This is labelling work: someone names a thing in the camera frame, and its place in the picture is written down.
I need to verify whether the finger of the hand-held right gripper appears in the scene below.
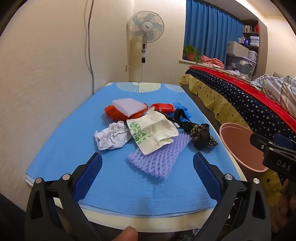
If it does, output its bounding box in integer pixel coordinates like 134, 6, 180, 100
249, 133, 276, 152
274, 133, 296, 150

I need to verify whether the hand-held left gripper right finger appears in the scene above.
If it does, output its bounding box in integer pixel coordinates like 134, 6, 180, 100
193, 152, 272, 241

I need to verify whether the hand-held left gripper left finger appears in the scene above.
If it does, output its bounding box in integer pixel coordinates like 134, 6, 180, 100
24, 152, 109, 241

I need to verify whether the pink plastic bin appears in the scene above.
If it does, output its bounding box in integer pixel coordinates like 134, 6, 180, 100
219, 122, 270, 183

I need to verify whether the black floral cloth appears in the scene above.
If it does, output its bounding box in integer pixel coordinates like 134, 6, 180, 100
173, 109, 219, 150

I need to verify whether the white paper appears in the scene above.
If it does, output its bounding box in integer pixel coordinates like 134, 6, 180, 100
94, 120, 133, 151

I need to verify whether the purple foam net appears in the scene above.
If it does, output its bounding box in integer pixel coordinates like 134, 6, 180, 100
128, 134, 193, 180

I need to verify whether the orange plastic bag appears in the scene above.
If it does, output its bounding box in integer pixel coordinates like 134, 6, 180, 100
104, 104, 148, 120

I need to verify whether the beige paper bag green print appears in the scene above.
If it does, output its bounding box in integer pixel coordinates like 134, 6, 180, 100
126, 107, 179, 156

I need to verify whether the blue plastic bag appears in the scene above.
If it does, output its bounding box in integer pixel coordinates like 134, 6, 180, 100
168, 101, 193, 122

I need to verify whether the white foam net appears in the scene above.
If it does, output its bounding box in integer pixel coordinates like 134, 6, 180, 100
112, 98, 145, 117

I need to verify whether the red balled plastic bag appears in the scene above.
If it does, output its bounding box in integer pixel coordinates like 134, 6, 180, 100
150, 102, 174, 114

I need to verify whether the person's right hand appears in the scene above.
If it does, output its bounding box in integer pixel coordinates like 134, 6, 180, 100
271, 179, 296, 233

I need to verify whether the person's left hand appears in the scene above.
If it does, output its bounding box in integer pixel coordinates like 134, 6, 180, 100
115, 227, 139, 241

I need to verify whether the bed with star blanket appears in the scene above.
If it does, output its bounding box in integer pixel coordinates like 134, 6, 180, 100
178, 67, 296, 207

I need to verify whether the blue table mat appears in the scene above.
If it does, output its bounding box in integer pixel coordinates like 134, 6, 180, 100
25, 82, 243, 212

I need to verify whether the striped plaid duvet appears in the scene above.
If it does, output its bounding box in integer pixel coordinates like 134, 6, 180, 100
250, 75, 296, 109

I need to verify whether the red blanket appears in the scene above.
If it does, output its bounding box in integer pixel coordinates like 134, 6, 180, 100
188, 65, 296, 127

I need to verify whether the white table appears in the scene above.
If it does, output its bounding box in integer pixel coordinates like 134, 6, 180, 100
54, 86, 248, 232

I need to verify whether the clear plastic storage box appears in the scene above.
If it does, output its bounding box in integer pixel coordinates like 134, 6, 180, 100
225, 54, 257, 79

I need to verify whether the pink folded cloth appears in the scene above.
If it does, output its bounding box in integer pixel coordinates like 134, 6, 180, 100
200, 55, 225, 68

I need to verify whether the white cardboard box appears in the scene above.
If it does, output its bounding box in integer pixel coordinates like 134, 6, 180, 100
227, 41, 250, 56

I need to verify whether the wooden bookshelf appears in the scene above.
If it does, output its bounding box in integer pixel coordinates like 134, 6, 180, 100
242, 20, 259, 47

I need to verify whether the potted green plant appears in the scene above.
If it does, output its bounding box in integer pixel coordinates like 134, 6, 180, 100
183, 45, 201, 63

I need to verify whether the blue curtain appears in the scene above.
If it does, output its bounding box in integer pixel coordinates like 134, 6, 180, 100
184, 0, 243, 61

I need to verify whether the white standing fan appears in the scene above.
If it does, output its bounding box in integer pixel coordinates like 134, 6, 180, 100
127, 12, 165, 82

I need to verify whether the grey wall cable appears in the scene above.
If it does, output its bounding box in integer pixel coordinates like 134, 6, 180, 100
87, 0, 95, 95

